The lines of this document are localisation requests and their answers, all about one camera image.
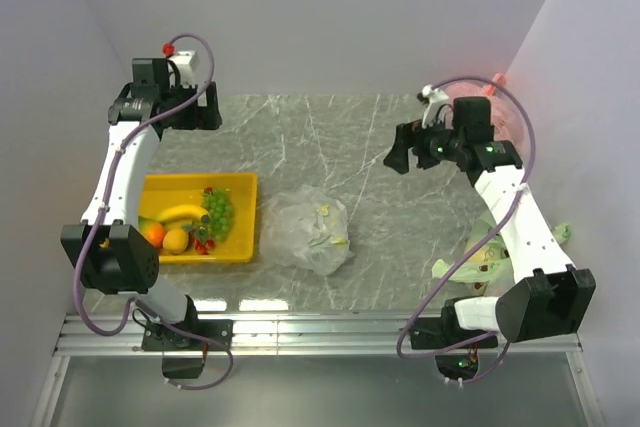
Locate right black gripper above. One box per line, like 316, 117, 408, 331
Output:
382, 113, 464, 174

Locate green fake grapes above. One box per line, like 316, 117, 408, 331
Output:
202, 187, 235, 242

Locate yellow fake banana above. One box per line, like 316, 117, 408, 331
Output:
153, 204, 209, 224

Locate clear plastic bag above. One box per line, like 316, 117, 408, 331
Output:
258, 185, 353, 276

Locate yellow fake lemon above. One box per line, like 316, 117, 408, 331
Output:
162, 228, 190, 255

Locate orange fake orange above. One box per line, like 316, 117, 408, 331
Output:
142, 223, 166, 249

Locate red fake cherries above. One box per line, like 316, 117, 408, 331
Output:
193, 238, 215, 255

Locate green orange fake mango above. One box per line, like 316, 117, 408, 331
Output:
138, 216, 162, 235

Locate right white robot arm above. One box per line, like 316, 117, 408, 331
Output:
384, 90, 596, 347

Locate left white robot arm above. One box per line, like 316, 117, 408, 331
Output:
60, 51, 222, 349

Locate pink tied plastic bag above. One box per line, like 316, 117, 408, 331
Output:
444, 82, 527, 155

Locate green plastic bag with fruit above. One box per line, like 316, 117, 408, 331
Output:
432, 211, 571, 296

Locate yellow plastic tray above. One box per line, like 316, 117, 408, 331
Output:
139, 172, 258, 264

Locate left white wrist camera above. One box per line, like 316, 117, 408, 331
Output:
170, 50, 199, 85

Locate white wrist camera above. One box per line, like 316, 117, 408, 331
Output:
170, 50, 199, 85
417, 85, 449, 129

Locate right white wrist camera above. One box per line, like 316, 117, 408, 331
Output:
417, 85, 449, 129

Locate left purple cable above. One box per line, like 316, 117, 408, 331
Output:
72, 33, 234, 392

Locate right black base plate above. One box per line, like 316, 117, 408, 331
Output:
408, 317, 484, 351

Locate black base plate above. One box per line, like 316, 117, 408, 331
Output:
408, 317, 484, 351
141, 319, 233, 352

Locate aluminium mounting rail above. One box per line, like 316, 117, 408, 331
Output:
53, 311, 584, 357

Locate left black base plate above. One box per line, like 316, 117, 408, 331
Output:
141, 319, 233, 352

